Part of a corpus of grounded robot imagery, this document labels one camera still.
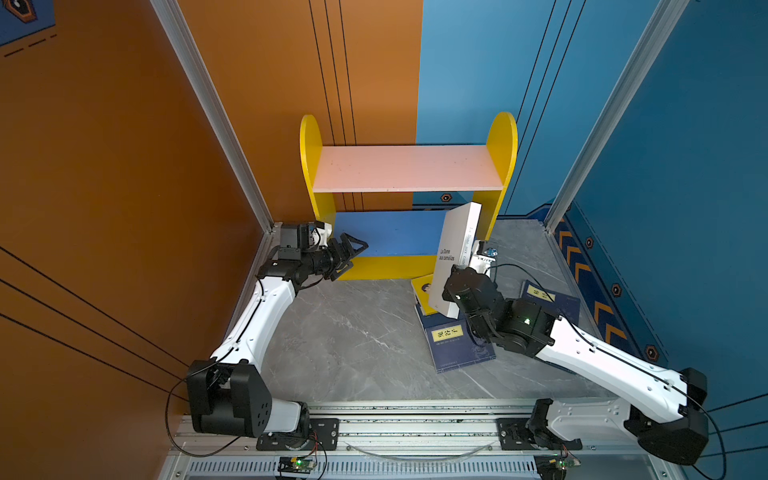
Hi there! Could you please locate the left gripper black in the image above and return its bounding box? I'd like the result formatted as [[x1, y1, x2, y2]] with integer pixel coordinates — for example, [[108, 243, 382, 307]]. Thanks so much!
[[301, 235, 367, 281]]

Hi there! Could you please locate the yellow cartoon cover book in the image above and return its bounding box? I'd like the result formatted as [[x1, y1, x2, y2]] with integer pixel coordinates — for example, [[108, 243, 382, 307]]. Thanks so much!
[[411, 274, 437, 316]]

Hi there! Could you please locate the left green circuit board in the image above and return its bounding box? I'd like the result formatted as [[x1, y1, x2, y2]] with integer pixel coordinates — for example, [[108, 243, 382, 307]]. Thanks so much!
[[277, 456, 318, 478]]

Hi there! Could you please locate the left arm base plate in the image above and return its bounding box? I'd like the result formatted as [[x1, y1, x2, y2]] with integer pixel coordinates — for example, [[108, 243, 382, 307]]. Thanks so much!
[[256, 417, 340, 452]]

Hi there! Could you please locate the green circuit board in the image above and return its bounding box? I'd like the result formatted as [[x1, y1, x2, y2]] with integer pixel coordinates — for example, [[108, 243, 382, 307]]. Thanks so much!
[[534, 456, 579, 480], [277, 456, 318, 478]]

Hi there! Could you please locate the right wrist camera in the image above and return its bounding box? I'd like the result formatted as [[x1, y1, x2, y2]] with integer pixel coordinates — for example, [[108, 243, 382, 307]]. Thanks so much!
[[469, 240, 498, 276]]

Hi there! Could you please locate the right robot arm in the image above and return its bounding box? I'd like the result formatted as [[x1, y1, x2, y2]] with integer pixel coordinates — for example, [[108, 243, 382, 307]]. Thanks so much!
[[439, 267, 709, 466]]

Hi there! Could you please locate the aluminium corner post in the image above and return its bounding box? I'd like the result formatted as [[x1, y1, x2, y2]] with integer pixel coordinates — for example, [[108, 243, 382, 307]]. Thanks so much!
[[150, 0, 275, 234], [544, 0, 689, 234]]

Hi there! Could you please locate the navy book right rear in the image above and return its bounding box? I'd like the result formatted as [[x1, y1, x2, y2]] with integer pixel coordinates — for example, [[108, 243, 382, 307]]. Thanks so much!
[[521, 280, 581, 325]]

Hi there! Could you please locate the white La Dame book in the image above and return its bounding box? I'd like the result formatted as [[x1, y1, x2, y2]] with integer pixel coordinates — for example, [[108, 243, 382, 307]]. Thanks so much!
[[428, 202, 482, 319]]

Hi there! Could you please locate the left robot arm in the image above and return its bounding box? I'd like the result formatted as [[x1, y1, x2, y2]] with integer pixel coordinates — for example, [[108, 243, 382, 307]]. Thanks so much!
[[185, 221, 368, 448]]

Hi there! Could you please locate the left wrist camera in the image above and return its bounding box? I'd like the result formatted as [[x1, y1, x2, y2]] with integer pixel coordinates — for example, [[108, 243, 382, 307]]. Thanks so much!
[[310, 221, 333, 247]]

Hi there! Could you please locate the right aluminium corner post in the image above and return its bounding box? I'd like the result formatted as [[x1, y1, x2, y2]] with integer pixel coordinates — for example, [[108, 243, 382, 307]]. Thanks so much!
[[544, 0, 689, 234]]

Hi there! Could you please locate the aluminium frame rail front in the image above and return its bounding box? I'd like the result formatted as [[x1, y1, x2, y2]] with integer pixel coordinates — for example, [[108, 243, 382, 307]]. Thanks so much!
[[160, 399, 686, 479]]

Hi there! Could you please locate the navy book yellow label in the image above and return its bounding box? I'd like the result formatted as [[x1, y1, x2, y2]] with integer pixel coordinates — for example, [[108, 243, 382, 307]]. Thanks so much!
[[416, 307, 496, 374]]

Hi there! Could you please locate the yellow pink blue bookshelf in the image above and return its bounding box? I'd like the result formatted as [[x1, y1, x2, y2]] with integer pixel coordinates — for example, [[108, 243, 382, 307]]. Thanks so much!
[[299, 112, 519, 281]]

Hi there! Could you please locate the left aluminium corner post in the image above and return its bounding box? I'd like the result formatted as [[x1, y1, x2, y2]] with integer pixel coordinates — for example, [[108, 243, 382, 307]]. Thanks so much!
[[150, 0, 275, 234]]

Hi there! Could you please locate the right green circuit board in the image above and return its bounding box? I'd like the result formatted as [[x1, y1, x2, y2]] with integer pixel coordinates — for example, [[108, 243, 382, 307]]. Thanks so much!
[[534, 456, 579, 480]]

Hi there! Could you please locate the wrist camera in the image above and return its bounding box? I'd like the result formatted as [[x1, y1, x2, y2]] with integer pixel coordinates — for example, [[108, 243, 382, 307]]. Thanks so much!
[[469, 240, 498, 276], [310, 221, 333, 247]]

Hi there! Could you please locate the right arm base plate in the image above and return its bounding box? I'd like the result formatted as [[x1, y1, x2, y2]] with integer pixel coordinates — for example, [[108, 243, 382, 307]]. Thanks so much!
[[495, 418, 583, 452]]

